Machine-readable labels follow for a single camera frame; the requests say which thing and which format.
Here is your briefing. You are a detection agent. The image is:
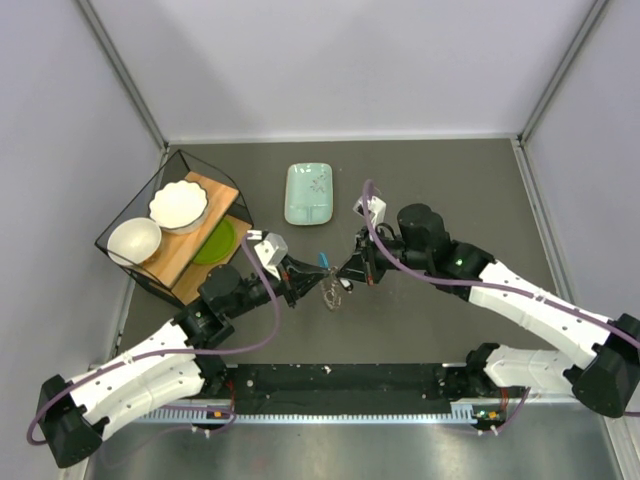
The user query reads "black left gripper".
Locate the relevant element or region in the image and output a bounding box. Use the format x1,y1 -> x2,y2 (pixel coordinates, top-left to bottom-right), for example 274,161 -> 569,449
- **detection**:
225,255 -> 330,319

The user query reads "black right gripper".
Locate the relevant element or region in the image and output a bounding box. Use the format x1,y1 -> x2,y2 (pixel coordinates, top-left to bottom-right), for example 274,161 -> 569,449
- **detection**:
337,223 -> 431,286

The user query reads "black key fob tag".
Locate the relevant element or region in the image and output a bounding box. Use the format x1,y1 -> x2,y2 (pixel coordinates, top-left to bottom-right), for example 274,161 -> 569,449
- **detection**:
338,279 -> 353,292

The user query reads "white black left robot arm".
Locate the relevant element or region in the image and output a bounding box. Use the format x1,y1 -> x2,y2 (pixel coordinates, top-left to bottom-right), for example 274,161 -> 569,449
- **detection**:
35,256 -> 330,469

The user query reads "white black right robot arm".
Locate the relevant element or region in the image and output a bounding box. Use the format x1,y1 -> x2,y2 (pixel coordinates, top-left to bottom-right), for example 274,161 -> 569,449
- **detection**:
338,197 -> 639,418

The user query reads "light blue rectangular tray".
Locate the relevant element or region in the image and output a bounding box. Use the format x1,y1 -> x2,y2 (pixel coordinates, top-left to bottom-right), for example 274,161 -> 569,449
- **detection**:
284,163 -> 334,226

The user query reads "green plate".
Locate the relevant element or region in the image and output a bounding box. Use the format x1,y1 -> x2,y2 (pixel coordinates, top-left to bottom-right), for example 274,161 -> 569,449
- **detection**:
192,217 -> 237,265

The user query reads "wooden shelf board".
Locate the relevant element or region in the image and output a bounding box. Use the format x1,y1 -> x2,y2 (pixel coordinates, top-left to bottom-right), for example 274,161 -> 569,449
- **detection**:
132,171 -> 253,306

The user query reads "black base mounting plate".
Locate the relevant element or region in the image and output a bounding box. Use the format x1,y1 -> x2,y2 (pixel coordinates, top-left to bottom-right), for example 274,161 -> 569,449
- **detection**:
203,363 -> 502,401

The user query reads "white fluted bowl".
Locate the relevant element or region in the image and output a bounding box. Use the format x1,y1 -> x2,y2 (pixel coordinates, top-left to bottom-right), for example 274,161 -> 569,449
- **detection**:
149,180 -> 209,234

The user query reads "white round bowl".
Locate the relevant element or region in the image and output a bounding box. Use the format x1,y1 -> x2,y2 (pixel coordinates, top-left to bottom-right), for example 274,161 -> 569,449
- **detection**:
107,217 -> 162,267

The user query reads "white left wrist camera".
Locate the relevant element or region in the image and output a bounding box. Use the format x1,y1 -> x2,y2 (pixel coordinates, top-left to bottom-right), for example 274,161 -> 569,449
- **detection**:
248,230 -> 288,279

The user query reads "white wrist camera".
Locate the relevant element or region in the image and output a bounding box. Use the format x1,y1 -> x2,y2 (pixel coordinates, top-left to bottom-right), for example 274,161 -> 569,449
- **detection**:
248,230 -> 288,279
353,196 -> 386,226

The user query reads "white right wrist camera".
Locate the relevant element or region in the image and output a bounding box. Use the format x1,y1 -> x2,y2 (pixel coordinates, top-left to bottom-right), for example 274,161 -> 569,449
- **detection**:
353,196 -> 386,226

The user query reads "black wire shelf rack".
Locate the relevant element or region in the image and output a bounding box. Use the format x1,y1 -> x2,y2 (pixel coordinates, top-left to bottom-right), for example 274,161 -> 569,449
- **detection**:
95,150 -> 253,307

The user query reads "grey slotted cable duct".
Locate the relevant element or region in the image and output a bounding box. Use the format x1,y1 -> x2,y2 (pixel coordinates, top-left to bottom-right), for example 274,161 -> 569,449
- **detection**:
139,401 -> 506,425

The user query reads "aluminium frame post right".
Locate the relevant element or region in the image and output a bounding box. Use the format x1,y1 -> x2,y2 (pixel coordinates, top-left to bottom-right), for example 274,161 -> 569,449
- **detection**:
517,0 -> 612,147

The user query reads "aluminium frame post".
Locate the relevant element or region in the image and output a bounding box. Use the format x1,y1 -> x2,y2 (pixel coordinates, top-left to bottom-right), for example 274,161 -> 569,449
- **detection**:
74,0 -> 169,151
517,0 -> 612,147

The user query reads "aluminium frame post left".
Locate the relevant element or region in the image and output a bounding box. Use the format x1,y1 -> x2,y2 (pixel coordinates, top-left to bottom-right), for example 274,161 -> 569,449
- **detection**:
74,0 -> 169,151

